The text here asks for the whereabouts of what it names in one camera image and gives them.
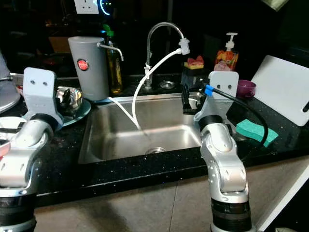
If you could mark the green-capped oil bottle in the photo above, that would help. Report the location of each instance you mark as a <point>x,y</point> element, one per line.
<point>116,72</point>

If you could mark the green sponge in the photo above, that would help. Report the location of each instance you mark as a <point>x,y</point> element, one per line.
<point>256,132</point>

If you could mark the stainless steel bowl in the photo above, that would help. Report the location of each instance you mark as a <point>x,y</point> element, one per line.
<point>70,99</point>

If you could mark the purple cup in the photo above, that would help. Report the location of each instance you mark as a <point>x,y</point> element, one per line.
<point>246,88</point>

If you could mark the stainless steel sink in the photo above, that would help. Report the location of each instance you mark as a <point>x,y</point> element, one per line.
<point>164,125</point>

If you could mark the red and yellow sponge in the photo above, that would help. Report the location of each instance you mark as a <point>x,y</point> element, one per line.
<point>195,62</point>

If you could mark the pink plate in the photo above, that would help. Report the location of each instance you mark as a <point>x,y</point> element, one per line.
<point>4,147</point>

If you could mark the orange soap pump pouch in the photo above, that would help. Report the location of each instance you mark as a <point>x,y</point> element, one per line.
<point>227,58</point>

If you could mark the metal sink drain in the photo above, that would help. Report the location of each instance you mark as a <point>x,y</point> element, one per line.
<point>156,151</point>

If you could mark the round metal counter fitting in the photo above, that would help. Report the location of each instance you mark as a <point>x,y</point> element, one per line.
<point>167,84</point>

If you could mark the white faucet adapter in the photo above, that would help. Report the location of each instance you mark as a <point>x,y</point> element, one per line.
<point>184,46</point>

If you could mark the white wall socket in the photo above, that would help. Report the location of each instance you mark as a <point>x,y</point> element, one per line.
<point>87,6</point>

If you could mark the olive green hanging object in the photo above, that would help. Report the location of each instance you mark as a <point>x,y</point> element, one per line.
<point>275,4</point>

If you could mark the dark sponge holder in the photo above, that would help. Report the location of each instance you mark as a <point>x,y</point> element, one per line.
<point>188,77</point>

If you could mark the grey water filter canister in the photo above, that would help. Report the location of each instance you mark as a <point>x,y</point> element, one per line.
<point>89,67</point>

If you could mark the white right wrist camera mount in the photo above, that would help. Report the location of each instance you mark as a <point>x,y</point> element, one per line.
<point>224,84</point>

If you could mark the white plate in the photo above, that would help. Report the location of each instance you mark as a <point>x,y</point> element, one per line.
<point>10,123</point>

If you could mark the white cutting board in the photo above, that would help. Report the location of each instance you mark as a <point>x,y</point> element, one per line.
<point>282,89</point>

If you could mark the chrome gooseneck faucet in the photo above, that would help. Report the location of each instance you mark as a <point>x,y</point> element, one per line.
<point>148,53</point>

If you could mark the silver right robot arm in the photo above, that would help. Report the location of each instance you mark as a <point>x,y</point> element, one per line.
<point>224,164</point>

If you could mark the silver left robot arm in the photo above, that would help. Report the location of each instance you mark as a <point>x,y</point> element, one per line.
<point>21,164</point>

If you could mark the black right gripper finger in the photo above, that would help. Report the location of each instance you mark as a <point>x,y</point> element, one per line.
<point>196,95</point>
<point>185,99</point>

